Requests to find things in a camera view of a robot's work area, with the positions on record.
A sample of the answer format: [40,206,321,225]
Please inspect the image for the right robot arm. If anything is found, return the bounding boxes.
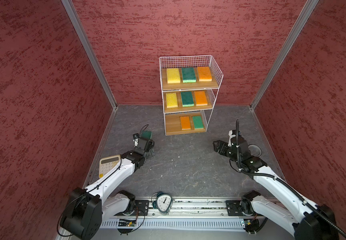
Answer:
[213,130,339,240]

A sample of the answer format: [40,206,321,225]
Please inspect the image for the left circuit board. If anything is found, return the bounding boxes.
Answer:
[118,219,137,228]

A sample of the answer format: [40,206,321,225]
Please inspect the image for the right black corrugated cable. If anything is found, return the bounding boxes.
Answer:
[235,119,346,240]

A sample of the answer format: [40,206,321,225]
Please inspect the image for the yellow sponge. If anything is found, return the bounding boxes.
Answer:
[166,68,181,84]
[165,92,178,109]

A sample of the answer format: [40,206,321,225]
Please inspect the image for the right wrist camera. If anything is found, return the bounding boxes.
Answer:
[228,130,236,147]

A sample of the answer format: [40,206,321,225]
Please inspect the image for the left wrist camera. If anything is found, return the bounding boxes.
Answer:
[132,133,140,147]

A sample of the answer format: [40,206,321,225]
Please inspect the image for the circuit board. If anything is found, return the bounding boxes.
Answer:
[244,219,260,234]
[118,219,137,228]

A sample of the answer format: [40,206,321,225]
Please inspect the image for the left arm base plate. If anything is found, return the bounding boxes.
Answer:
[130,200,150,216]

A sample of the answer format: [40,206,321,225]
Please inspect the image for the orange sponge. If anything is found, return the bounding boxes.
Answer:
[197,67,213,82]
[180,116,192,131]
[194,91,208,107]

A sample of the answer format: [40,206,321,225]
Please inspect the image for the white wire wooden shelf rack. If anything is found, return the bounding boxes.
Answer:
[159,55,224,136]

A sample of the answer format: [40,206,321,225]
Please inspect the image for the green analog clock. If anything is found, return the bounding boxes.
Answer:
[152,192,173,215]

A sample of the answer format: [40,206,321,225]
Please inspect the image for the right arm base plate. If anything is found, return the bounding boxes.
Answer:
[226,200,265,219]

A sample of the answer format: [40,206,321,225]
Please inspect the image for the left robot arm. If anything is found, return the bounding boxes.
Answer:
[58,137,155,240]

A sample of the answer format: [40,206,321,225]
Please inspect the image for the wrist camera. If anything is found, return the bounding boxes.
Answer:
[132,133,140,147]
[228,130,236,147]

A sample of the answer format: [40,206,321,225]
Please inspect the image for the dark green sponge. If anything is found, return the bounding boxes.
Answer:
[181,91,195,107]
[182,68,197,83]
[140,131,152,140]

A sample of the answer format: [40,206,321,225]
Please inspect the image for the light green sponge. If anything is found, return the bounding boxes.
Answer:
[192,116,205,130]

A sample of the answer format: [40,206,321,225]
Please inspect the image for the right circuit board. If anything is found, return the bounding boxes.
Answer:
[244,219,260,234]

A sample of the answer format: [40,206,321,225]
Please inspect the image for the cream calculator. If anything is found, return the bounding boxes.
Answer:
[98,155,121,179]

